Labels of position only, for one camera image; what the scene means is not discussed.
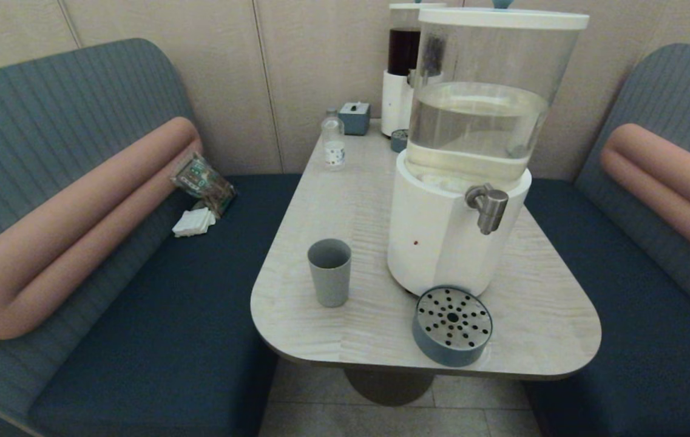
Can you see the grey-blue plastic cup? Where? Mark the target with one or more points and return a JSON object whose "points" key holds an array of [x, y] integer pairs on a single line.
{"points": [[329, 279]]}

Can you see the metal dispenser tap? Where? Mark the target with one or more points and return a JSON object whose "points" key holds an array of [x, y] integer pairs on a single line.
{"points": [[490, 209]]}

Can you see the clear glass bottle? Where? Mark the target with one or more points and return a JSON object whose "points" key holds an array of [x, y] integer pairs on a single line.
{"points": [[333, 142]]}

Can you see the small blue drip tray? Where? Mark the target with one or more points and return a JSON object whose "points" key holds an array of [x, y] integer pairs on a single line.
{"points": [[399, 141]]}

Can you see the blue-grey tissue box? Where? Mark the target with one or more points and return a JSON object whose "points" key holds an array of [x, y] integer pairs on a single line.
{"points": [[355, 118]]}

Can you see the dark drink dispenser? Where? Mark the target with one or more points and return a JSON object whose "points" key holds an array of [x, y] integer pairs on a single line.
{"points": [[396, 103]]}

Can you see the crinkled snack bag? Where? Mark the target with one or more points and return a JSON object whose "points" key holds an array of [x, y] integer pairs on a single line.
{"points": [[202, 182]]}

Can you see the round blue perforated drip tray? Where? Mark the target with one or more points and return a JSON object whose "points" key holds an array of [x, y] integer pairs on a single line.
{"points": [[451, 321]]}

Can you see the white napkin stack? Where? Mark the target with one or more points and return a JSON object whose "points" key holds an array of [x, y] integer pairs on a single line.
{"points": [[194, 223]]}

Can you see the blue bench sofa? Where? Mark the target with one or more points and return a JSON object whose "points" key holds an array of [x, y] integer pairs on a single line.
{"points": [[624, 315], [138, 303]]}

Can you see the pink bolster cushion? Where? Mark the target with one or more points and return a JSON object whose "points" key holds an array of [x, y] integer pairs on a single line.
{"points": [[77, 224], [666, 176]]}

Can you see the table pedestal base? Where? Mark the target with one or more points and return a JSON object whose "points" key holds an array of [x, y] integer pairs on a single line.
{"points": [[388, 385]]}

